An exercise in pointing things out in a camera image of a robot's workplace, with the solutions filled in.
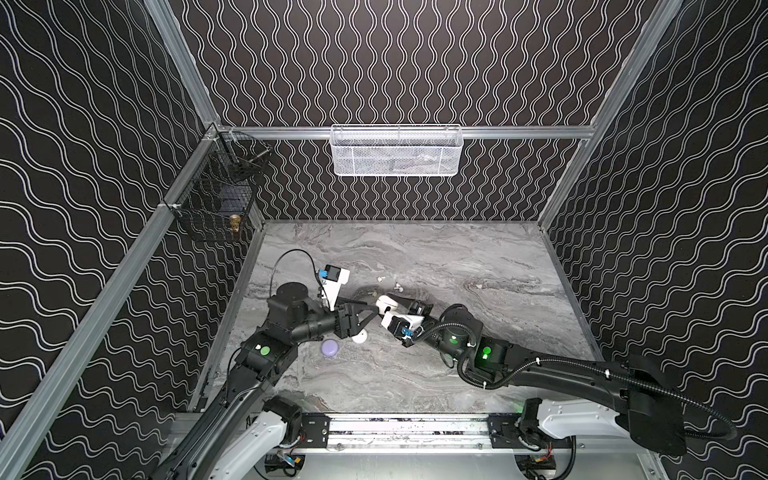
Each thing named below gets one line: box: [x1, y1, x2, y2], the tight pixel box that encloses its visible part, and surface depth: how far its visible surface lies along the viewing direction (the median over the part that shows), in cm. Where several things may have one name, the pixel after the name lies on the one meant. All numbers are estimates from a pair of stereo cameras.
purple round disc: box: [321, 338, 339, 357], surface depth 89 cm
